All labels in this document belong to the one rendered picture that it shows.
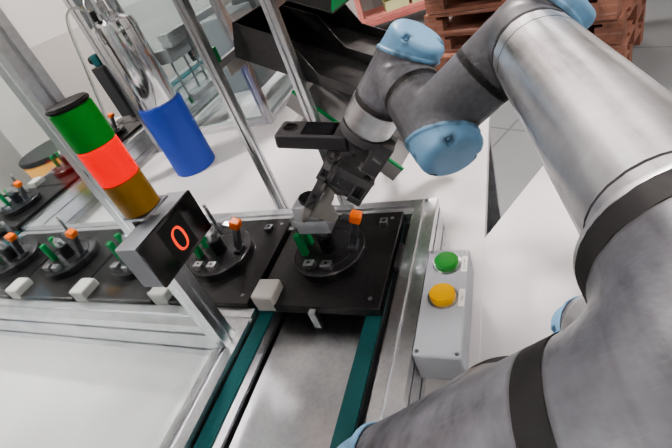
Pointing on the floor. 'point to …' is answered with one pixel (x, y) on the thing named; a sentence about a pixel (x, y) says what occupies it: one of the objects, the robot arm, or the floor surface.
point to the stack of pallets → (448, 2)
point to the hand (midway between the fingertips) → (307, 205)
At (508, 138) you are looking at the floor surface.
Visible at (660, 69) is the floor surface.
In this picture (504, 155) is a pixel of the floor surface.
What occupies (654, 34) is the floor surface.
